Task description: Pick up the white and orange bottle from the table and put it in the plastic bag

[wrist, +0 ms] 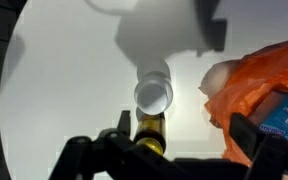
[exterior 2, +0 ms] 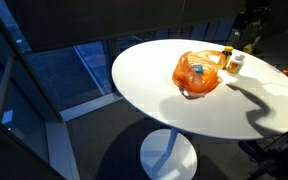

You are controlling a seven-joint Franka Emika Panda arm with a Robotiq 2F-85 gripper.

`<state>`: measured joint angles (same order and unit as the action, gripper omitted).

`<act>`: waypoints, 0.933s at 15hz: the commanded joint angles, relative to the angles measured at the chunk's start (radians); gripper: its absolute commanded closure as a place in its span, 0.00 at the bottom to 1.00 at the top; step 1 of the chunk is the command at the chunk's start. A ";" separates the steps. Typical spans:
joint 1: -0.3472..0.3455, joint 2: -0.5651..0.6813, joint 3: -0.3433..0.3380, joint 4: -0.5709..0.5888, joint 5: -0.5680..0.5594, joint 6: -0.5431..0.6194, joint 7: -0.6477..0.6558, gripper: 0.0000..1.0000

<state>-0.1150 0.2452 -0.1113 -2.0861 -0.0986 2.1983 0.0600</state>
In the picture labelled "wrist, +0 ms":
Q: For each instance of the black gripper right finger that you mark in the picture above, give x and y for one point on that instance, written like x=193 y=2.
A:
x=270 y=156

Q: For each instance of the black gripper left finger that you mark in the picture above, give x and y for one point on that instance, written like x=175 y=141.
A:
x=124 y=156

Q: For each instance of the clear plastic cup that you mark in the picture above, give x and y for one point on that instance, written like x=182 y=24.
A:
x=153 y=95

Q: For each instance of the amber bottle with yellow cap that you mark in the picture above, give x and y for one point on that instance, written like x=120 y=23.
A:
x=150 y=128

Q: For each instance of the orange plastic bag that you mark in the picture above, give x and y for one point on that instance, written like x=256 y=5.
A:
x=260 y=73

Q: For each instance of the blue mint box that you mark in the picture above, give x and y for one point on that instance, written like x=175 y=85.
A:
x=284 y=118

